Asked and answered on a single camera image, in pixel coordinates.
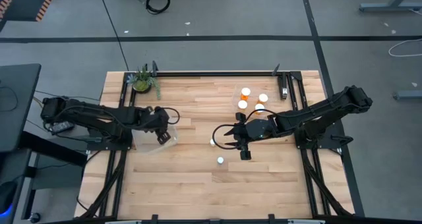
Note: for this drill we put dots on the black power adapter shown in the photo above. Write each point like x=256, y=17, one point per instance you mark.
x=61, y=126

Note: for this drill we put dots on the grey table leg base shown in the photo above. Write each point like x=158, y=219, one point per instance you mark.
x=385, y=7

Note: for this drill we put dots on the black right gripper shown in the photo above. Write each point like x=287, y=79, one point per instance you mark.
x=258, y=129

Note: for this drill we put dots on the small white ball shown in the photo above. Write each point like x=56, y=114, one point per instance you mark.
x=212, y=142

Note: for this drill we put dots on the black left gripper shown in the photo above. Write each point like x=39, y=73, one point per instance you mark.
x=161, y=118

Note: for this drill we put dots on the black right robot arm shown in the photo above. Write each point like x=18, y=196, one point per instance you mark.
x=313, y=113

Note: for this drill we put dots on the clear plastic bin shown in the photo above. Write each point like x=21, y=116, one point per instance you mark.
x=145, y=145
x=238, y=90

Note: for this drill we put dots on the grey table foot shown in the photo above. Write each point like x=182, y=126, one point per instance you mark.
x=407, y=95

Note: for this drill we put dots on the black aluminium table frame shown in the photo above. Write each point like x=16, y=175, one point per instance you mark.
x=214, y=74

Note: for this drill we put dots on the black caster wheel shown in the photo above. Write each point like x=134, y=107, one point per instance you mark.
x=34, y=217

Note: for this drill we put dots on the black desk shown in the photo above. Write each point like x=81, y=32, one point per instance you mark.
x=16, y=125

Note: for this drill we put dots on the white light bar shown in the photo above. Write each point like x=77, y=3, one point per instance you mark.
x=306, y=222

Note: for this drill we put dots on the black orange-striped mat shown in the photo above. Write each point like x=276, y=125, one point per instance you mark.
x=19, y=3

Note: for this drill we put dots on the potted succulent plant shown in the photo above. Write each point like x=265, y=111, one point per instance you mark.
x=142, y=82

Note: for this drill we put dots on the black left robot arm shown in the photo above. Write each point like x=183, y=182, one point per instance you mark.
x=99, y=113

